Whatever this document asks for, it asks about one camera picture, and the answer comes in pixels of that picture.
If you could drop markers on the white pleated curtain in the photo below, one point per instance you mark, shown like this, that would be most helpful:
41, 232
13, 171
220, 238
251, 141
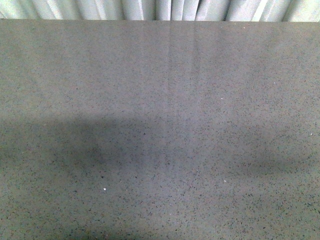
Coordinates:
164, 10

